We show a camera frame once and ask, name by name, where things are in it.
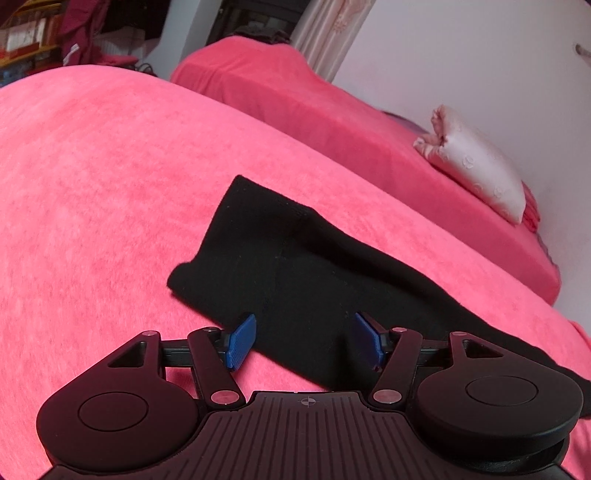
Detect folded red blanket stack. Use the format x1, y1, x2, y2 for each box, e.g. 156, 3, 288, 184
522, 182, 541, 233

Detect hanging clothes on rack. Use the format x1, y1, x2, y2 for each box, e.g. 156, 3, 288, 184
58, 1, 171, 68

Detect folded pale pink quilt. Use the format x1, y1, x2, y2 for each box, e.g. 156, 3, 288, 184
414, 105, 526, 224

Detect black knit pants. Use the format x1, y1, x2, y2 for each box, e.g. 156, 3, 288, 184
167, 176, 566, 391

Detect pink floral curtain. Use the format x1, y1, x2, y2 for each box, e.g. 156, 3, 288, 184
290, 0, 376, 82

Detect far pink bed cover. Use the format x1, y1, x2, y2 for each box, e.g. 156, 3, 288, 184
171, 36, 561, 303

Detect dark window frame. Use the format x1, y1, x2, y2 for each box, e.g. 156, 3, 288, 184
206, 0, 311, 45

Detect near pink bed blanket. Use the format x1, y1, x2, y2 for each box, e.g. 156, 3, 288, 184
1, 66, 590, 479

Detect cluttered wooden shelf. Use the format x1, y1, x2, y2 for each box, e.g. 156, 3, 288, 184
1, 1, 66, 87

